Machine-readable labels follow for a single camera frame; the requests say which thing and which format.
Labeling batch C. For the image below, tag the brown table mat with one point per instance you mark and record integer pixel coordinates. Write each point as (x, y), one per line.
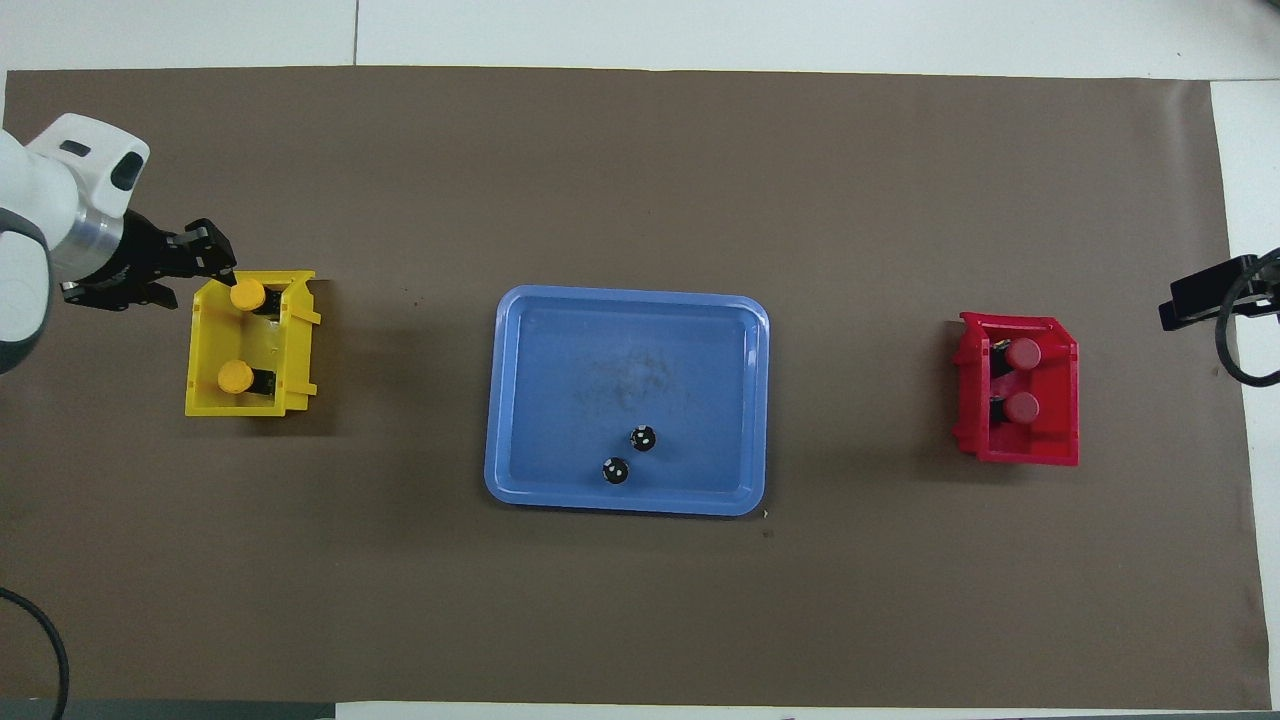
(400, 600)

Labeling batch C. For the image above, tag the yellow plastic bin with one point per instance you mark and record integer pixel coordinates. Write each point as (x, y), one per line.
(205, 400)

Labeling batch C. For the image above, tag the yellow push button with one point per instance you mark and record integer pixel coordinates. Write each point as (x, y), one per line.
(236, 377)
(247, 295)

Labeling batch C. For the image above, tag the black cylindrical capacitor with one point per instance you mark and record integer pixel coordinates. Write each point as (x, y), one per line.
(643, 438)
(615, 471)

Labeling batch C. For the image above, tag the red push button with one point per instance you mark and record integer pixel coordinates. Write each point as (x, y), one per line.
(1023, 353)
(1022, 406)

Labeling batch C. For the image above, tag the red plastic bin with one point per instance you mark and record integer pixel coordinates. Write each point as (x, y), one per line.
(1060, 440)

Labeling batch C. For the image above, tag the blue plastic tray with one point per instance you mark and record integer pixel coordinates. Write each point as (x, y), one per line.
(620, 360)

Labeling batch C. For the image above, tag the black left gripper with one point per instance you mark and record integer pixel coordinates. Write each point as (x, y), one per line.
(150, 255)

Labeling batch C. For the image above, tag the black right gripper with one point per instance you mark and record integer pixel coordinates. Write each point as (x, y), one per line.
(1270, 295)

